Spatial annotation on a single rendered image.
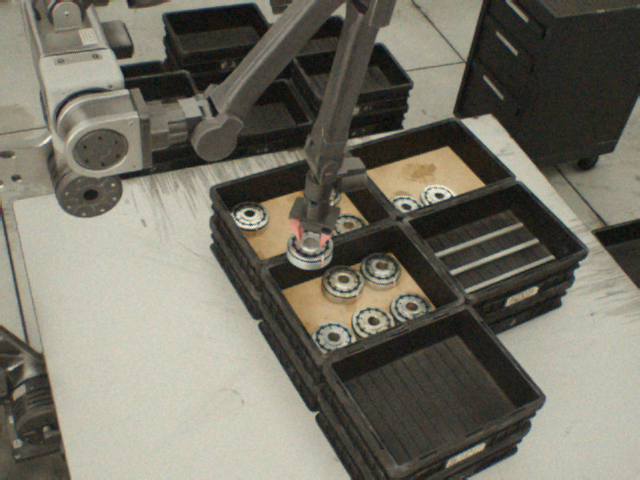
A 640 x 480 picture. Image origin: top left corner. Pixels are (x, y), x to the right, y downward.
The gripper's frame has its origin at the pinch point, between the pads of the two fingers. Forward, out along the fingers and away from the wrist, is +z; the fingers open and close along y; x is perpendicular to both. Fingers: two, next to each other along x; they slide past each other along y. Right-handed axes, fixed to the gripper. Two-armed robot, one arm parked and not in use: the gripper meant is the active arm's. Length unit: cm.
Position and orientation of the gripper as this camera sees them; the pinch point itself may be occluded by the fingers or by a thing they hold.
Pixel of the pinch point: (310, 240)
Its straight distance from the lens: 184.5
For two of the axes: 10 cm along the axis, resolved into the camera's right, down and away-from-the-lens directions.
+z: -1.1, 6.9, 7.1
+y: -9.6, -2.7, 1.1
